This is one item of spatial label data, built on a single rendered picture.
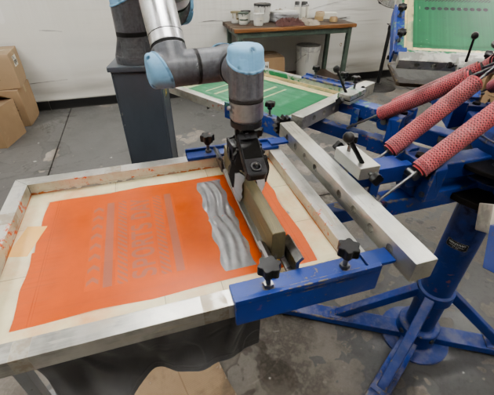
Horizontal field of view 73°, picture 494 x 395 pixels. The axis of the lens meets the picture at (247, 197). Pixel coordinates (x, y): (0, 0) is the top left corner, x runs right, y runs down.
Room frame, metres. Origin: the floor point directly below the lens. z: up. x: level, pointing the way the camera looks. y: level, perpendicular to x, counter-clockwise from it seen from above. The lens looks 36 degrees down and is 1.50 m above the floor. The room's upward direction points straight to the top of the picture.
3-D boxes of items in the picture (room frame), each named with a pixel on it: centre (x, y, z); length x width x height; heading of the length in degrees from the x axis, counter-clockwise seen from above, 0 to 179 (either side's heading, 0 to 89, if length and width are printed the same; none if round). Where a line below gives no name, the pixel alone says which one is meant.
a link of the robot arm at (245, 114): (0.71, 0.00, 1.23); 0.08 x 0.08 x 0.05
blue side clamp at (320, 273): (0.43, -0.12, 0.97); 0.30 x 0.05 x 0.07; 107
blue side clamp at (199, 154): (0.96, 0.05, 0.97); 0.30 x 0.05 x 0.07; 107
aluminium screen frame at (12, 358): (0.63, 0.19, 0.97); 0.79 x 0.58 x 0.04; 107
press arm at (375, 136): (1.36, -0.36, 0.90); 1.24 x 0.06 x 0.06; 47
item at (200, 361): (0.41, 0.19, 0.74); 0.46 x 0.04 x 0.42; 107
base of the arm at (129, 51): (1.27, 0.39, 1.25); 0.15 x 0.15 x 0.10
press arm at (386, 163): (0.79, -0.34, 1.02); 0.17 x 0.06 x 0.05; 107
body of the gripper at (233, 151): (0.71, 0.00, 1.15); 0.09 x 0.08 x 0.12; 17
